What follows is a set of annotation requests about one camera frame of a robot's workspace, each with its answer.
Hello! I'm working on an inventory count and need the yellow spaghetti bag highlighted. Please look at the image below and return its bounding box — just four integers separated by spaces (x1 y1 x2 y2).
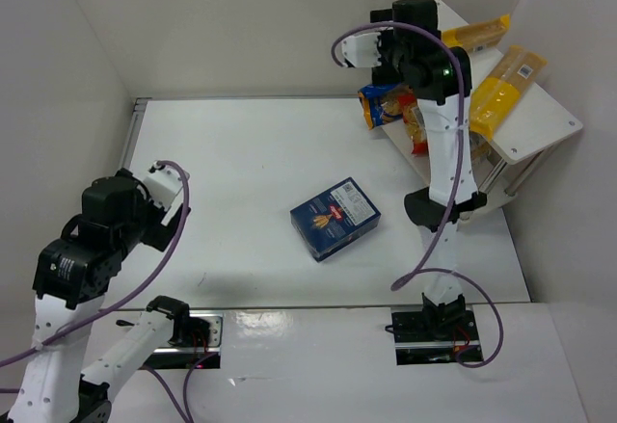
442 14 510 54
469 45 548 141

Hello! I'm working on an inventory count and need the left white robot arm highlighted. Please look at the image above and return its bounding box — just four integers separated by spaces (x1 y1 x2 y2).
1 160 190 422

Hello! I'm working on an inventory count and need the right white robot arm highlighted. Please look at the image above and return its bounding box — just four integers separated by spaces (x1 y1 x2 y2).
370 0 487 340

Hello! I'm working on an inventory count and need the blue pasta bag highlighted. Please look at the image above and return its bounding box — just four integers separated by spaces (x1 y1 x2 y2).
358 84 413 130

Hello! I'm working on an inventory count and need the red pasta bag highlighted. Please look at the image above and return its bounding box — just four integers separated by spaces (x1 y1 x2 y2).
397 93 428 156

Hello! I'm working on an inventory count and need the yellow spaghetti bag on shelf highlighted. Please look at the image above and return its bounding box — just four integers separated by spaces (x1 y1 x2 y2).
469 45 548 141

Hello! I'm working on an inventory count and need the blue Barilla pasta box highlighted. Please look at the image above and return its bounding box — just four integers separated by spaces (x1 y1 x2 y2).
290 177 382 262

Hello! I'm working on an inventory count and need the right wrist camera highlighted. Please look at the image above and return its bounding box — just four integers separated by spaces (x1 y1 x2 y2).
340 32 382 68

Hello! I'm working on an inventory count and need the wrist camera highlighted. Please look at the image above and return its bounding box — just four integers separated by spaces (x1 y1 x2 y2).
142 160 190 227
340 32 382 68

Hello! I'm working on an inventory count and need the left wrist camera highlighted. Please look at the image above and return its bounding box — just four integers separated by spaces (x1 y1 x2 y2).
142 160 190 227

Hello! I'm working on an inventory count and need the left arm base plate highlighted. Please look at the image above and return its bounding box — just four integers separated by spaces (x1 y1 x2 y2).
145 310 224 371

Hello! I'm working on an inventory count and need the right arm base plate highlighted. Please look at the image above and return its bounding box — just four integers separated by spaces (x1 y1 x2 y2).
384 307 484 366

